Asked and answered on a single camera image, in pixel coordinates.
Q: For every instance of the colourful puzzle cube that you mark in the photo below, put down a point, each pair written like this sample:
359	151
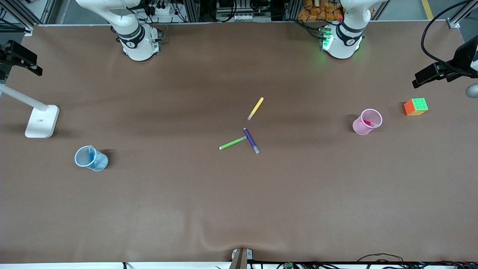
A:
416	107

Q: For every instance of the green marker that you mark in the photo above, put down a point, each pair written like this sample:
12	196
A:
231	143

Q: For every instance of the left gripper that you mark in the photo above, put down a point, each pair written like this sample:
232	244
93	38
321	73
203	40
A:
461	59

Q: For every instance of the orange snack bags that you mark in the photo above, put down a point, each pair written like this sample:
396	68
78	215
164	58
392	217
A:
317	11

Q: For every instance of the yellow marker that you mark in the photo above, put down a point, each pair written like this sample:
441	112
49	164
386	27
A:
256	108

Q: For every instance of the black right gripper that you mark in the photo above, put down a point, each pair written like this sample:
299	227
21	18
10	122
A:
3	56

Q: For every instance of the white power strip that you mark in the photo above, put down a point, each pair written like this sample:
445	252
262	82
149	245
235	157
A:
162	10

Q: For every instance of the long white socket strip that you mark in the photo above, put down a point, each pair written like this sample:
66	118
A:
242	17

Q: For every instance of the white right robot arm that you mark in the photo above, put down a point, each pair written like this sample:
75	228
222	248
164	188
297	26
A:
139	46

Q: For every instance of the light blue cup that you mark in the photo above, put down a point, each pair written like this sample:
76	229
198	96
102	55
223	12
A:
100	164

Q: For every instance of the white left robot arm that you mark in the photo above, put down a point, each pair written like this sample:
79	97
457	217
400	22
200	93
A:
341	46

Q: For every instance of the blue marker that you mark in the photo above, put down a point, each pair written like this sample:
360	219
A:
91	156

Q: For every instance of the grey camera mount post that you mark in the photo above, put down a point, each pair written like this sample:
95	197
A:
240	258

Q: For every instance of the pink marker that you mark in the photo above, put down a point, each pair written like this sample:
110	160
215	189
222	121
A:
368	122

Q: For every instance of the purple marker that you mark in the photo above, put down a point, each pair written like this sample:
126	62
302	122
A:
250	140

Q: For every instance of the pink cup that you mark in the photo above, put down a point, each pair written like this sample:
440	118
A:
360	127

